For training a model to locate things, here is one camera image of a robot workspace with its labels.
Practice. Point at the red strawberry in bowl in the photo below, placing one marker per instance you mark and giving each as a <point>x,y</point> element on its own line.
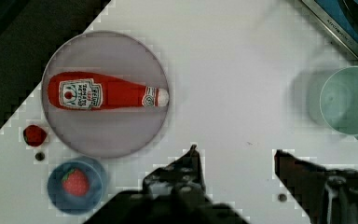
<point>76,183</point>

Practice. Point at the red plush ketchup bottle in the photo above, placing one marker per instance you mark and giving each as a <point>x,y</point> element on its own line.
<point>91,91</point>

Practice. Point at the small red strawberry toy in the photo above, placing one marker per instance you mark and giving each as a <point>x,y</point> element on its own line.
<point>34,136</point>

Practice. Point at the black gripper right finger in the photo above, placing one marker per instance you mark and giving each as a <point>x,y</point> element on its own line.
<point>328,196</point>

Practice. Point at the grey round plate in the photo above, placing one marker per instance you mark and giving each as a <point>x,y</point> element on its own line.
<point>115,132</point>

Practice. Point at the teal green mug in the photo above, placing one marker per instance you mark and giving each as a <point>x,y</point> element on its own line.
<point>333,100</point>

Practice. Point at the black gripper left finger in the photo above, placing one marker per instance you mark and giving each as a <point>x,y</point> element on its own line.
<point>183,172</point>

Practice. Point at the black toaster oven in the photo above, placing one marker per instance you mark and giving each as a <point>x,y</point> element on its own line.
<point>339,18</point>

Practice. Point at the blue small bowl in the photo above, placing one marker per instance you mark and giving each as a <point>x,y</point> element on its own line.
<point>70,204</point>

